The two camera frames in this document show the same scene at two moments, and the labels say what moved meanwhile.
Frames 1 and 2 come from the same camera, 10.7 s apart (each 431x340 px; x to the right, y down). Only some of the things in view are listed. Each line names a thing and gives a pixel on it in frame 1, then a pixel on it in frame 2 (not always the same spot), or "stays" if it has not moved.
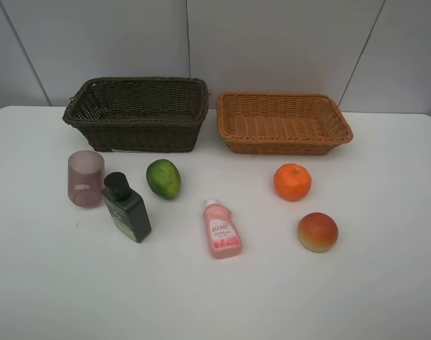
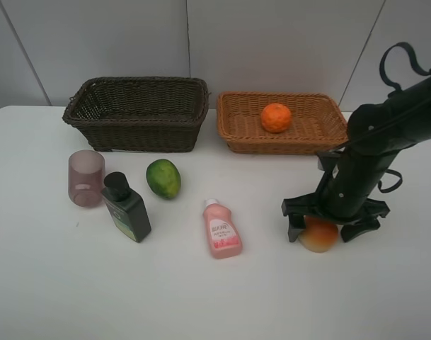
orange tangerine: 292,182 → 275,117
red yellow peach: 317,231 stays
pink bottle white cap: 225,238 stays
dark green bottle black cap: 126,207 stays
